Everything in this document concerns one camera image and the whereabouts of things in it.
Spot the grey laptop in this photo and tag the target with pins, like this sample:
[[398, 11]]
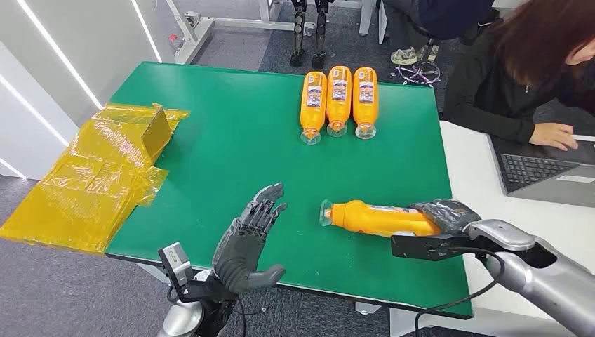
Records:
[[539, 169]]

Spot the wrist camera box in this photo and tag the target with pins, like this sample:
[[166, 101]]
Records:
[[174, 267], [423, 246]]

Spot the white desk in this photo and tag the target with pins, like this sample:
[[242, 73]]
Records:
[[502, 242]]

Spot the person's hand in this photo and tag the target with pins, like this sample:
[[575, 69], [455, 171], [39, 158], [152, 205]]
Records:
[[553, 136]]

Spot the black robot leg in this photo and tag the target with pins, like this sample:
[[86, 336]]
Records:
[[298, 32], [321, 32]]

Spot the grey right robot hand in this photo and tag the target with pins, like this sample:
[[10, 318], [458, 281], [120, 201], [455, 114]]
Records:
[[448, 215]]

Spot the green topped table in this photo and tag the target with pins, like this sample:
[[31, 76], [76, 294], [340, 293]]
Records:
[[260, 167]]

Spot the person's shoe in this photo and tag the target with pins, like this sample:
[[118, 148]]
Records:
[[430, 53], [403, 57]]

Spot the chrome chair base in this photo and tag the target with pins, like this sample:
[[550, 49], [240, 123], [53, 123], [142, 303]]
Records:
[[418, 73]]

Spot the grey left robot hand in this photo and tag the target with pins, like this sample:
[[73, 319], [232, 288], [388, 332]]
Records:
[[239, 253]]

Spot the white metal frame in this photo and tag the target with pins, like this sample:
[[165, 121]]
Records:
[[218, 28]]

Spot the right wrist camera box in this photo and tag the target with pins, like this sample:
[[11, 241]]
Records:
[[423, 246]]

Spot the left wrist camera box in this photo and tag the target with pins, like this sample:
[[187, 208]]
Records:
[[174, 267]]

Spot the yellow film wrapped cardboard box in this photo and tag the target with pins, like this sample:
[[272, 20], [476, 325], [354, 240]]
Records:
[[93, 181]]

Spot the seated person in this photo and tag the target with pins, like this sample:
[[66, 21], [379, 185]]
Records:
[[427, 18]]

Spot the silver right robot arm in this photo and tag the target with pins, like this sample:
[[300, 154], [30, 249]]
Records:
[[544, 279]]

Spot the white table leg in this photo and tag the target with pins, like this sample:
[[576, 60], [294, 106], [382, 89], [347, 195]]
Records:
[[155, 273]]

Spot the orange juice bottle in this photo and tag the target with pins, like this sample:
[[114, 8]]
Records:
[[313, 104], [339, 97], [365, 100], [376, 218]]

